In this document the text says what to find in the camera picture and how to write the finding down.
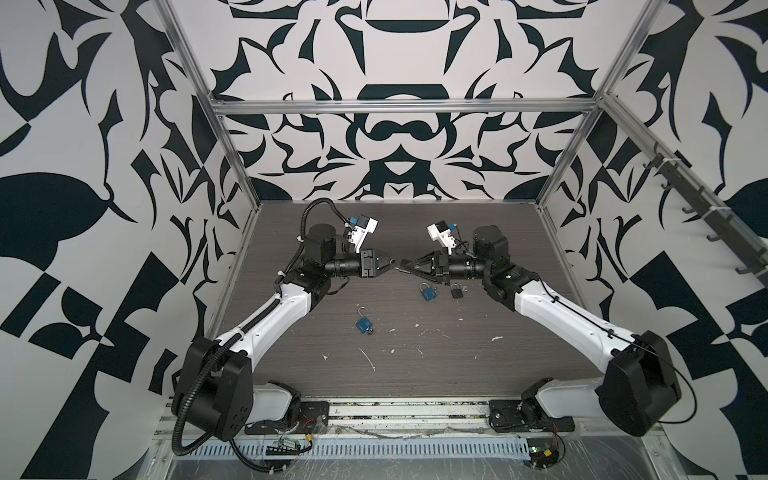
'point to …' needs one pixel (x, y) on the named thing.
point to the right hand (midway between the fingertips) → (410, 270)
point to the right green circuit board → (543, 452)
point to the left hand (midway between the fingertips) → (402, 257)
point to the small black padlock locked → (457, 290)
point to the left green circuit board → (286, 446)
